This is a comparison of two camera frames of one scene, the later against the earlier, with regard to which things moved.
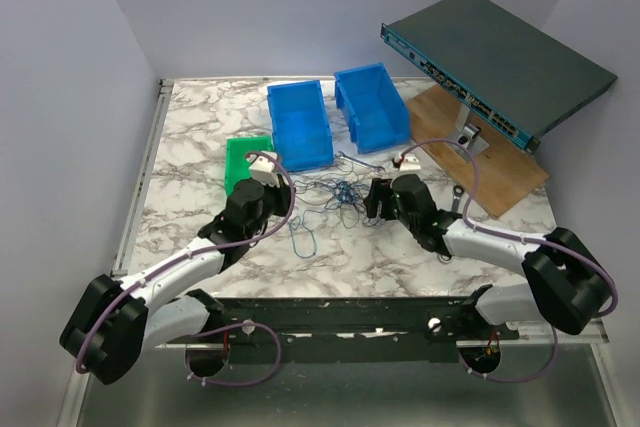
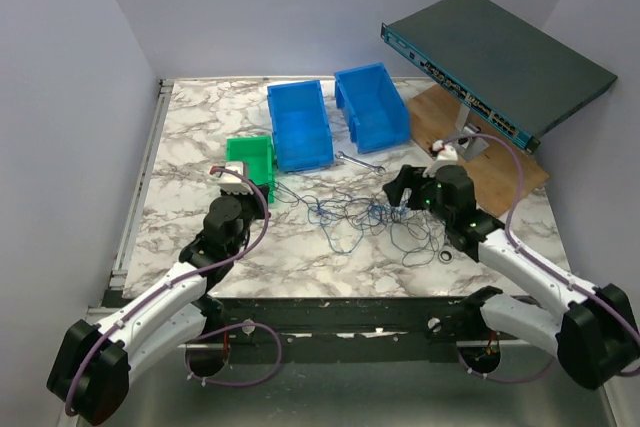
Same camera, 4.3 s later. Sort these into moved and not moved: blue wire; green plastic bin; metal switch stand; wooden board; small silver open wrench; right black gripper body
Moved: right black gripper body; blue wire
Not moved: metal switch stand; wooden board; green plastic bin; small silver open wrench
